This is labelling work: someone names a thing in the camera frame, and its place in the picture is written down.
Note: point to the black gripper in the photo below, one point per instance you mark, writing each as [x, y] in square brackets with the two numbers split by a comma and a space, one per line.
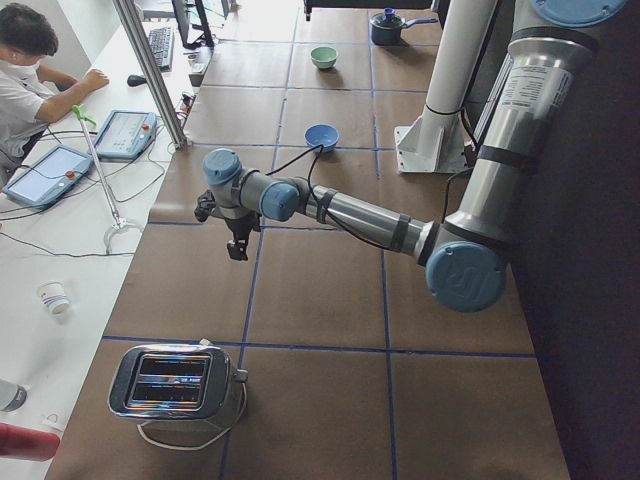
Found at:
[239, 226]

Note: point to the blue bowl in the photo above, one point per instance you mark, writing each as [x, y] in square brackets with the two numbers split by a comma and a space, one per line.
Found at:
[322, 136]

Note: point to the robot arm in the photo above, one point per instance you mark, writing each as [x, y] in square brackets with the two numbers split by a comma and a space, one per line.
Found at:
[465, 255]

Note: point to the green bowl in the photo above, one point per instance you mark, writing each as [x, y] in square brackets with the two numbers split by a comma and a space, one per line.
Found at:
[324, 57]

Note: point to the chrome toaster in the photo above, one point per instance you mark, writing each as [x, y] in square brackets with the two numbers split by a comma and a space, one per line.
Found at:
[179, 387]

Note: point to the teach pendant far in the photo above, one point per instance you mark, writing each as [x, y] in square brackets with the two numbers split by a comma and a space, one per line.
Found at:
[125, 135]

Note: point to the teach pendant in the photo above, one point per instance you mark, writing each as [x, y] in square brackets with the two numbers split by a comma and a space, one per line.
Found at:
[49, 178]
[125, 135]

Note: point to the paper cup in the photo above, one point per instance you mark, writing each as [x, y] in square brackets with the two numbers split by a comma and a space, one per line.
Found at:
[53, 296]

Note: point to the black computer mouse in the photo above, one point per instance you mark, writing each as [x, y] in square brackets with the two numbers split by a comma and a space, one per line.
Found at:
[136, 80]

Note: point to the teach pendant near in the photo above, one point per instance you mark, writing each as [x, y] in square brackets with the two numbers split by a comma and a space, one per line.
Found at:
[49, 178]

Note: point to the reacher grabber stick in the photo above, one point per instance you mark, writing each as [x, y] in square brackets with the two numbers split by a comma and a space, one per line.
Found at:
[120, 223]

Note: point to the black keyboard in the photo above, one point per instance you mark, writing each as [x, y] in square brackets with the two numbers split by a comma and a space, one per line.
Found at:
[161, 42]

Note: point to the seated person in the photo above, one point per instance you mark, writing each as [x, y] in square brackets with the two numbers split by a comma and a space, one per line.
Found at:
[33, 95]

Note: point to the blue saucepan with lid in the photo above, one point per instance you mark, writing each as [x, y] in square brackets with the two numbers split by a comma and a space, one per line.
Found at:
[387, 26]

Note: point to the red bottle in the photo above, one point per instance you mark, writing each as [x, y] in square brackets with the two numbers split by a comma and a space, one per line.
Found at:
[28, 444]

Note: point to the aluminium frame post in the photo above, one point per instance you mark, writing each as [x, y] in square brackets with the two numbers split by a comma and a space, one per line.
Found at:
[135, 32]

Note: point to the white pedestal column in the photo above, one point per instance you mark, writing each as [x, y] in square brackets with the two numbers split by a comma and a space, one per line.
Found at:
[434, 142]

